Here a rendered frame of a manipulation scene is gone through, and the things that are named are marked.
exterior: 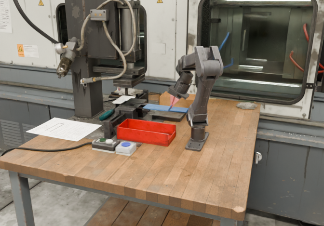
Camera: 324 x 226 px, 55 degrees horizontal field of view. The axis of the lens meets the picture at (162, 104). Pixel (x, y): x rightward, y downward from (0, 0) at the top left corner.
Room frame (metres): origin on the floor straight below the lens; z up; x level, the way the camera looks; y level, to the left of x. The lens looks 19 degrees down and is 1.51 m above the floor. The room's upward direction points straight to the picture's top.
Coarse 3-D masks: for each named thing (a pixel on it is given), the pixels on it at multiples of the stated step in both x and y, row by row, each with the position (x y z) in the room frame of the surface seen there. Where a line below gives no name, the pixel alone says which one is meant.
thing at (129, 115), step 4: (116, 112) 1.50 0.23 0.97; (124, 112) 1.49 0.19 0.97; (128, 112) 1.48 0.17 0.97; (136, 112) 1.52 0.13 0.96; (140, 112) 1.60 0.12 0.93; (128, 116) 1.48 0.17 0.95; (132, 116) 1.47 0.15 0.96; (136, 116) 1.52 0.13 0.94; (140, 116) 1.60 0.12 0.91; (144, 116) 1.62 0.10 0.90
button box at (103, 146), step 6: (84, 144) 1.24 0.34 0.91; (96, 144) 1.21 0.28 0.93; (102, 144) 1.20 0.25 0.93; (108, 144) 1.20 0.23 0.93; (114, 144) 1.20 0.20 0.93; (6, 150) 1.23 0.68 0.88; (36, 150) 1.20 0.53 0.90; (42, 150) 1.19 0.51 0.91; (48, 150) 1.19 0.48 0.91; (54, 150) 1.19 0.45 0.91; (60, 150) 1.19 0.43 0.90; (102, 150) 1.20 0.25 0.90; (108, 150) 1.19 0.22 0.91; (114, 150) 1.19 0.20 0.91
